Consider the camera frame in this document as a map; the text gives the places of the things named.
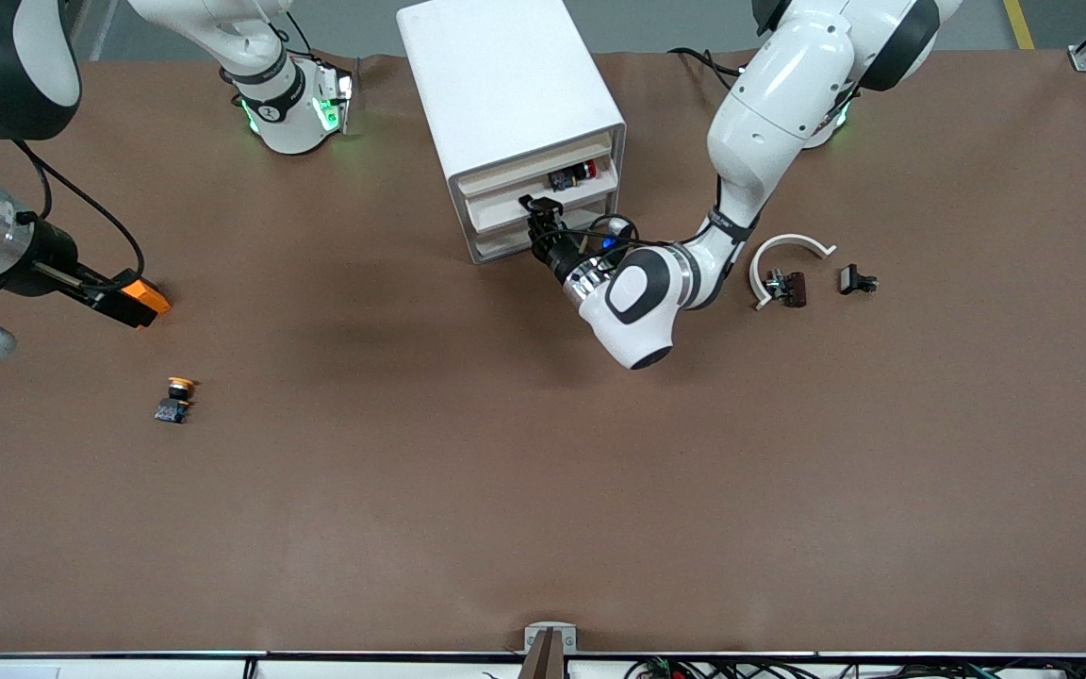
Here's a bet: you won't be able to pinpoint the orange black button box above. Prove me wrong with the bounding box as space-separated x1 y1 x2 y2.
117 271 172 320

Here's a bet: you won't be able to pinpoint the brown table mat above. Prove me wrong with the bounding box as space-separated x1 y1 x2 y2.
0 49 1086 656

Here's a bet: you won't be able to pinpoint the red push button switch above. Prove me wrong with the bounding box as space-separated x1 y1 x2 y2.
548 160 598 192

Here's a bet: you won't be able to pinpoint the yellow push button switch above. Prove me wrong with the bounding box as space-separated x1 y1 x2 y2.
155 376 198 424

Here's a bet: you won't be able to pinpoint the white table edge rail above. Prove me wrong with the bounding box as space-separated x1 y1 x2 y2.
0 651 1086 679

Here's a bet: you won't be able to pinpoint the tangled black cables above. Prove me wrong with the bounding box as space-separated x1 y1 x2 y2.
623 655 1086 679

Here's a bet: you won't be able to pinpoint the white half-ring pipe clamp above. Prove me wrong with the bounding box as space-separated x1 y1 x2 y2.
749 233 837 311

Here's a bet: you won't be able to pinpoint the grey metal bracket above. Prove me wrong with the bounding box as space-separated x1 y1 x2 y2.
524 622 578 654

